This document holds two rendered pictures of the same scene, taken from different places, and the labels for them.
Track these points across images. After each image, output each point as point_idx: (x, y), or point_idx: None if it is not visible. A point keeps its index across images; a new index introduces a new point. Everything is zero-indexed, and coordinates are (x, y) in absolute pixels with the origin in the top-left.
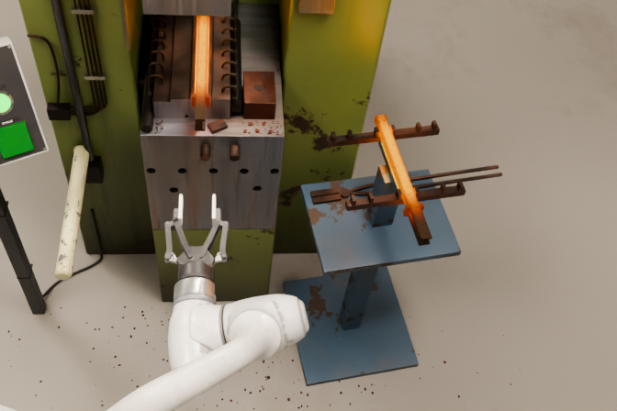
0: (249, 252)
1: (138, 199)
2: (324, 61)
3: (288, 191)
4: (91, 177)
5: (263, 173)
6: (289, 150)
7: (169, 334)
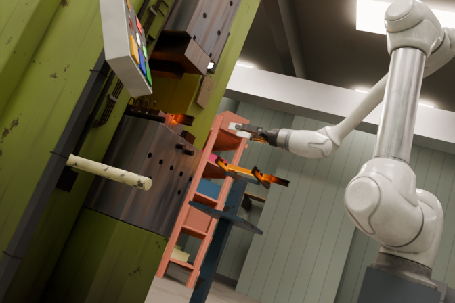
0: (149, 263)
1: (63, 229)
2: None
3: None
4: (68, 182)
5: (186, 179)
6: None
7: (306, 134)
